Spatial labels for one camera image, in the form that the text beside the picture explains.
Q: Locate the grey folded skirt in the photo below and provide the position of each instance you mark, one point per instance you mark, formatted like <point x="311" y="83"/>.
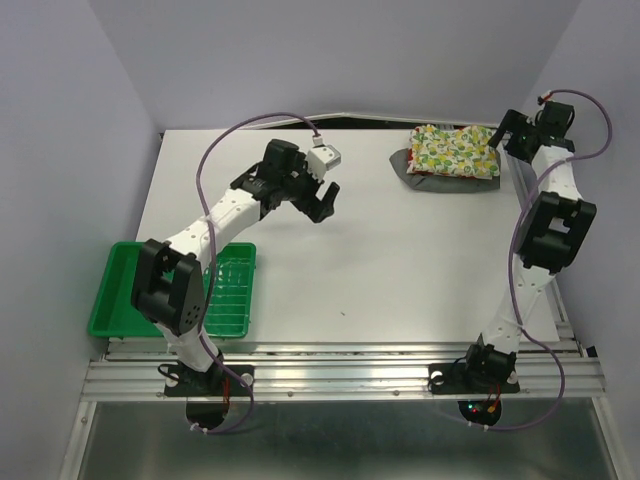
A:
<point x="399" y="162"/>

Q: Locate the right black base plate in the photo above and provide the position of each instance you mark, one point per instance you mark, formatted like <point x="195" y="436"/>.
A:
<point x="455" y="378"/>

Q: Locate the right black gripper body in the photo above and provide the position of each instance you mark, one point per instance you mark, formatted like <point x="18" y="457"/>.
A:
<point x="516" y="143"/>

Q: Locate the lemon print skirt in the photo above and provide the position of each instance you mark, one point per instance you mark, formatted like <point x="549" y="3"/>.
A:
<point x="458" y="153"/>

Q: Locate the aluminium front rail frame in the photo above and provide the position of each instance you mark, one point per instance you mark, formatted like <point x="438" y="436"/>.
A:
<point x="313" y="372"/>

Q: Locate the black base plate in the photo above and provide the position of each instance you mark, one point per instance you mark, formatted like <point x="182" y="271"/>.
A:
<point x="455" y="378"/>
<point x="240" y="382"/>

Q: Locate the green plastic tray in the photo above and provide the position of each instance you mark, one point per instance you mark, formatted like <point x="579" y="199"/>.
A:
<point x="228" y="316"/>

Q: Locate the right side aluminium rail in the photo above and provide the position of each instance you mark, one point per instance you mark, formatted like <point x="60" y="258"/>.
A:
<point x="522" y="185"/>

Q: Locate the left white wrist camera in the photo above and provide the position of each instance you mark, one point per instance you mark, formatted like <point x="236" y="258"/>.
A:
<point x="321" y="159"/>

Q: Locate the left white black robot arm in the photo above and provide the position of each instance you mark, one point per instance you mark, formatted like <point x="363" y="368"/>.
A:
<point x="174" y="279"/>

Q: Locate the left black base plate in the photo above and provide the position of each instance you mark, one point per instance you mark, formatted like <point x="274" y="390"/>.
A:
<point x="240" y="382"/>

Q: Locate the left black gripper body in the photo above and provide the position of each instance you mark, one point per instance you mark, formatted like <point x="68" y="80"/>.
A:
<point x="300" y="188"/>

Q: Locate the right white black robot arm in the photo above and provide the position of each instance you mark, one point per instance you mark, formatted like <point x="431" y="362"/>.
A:
<point x="552" y="121"/>

